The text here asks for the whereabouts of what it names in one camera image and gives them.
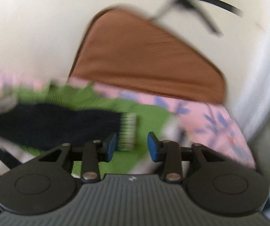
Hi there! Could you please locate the navy patterned knit sweater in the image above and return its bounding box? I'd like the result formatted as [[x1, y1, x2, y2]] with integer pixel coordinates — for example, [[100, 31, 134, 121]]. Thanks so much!
[[0, 103, 138, 151]]

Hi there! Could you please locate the green knit sweater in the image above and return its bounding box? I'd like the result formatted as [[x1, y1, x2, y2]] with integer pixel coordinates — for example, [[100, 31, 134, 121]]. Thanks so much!
[[15, 82, 173, 179]]

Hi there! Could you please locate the brown perforated cushion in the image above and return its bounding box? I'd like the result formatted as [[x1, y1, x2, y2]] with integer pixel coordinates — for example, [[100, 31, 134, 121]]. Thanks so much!
[[68, 8, 227, 105]]

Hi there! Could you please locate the pink floral bedsheet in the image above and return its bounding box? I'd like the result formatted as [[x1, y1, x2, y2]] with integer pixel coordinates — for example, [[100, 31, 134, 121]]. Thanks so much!
[[0, 71, 256, 177]]

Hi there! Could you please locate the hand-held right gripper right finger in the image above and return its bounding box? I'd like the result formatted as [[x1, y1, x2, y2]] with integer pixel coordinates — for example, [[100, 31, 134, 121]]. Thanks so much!
[[147, 132, 222, 183]]

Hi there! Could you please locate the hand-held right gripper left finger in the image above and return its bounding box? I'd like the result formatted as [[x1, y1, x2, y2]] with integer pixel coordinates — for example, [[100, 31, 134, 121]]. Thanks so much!
[[38, 133, 118, 183]]

